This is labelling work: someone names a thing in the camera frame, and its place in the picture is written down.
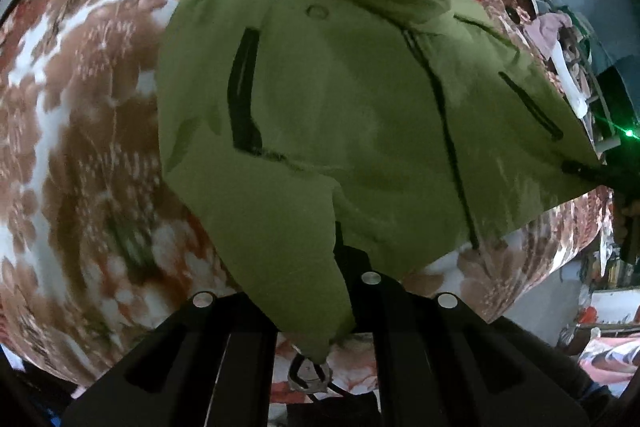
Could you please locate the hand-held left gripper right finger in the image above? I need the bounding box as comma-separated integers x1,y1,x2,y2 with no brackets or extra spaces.
331,222,592,427

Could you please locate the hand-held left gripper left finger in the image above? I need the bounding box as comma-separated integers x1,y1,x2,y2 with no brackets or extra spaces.
62,291,279,427

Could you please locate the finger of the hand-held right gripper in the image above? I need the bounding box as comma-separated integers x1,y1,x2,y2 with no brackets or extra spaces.
560,159,627,196

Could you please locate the olive green hooded jacket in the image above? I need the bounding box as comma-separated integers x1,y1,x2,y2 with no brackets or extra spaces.
156,0,603,394

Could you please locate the red white patterned cloth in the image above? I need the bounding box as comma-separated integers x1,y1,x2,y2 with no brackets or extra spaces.
577,334,640,374

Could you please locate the red floral blanket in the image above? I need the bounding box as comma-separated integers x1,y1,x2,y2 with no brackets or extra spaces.
0,0,617,408

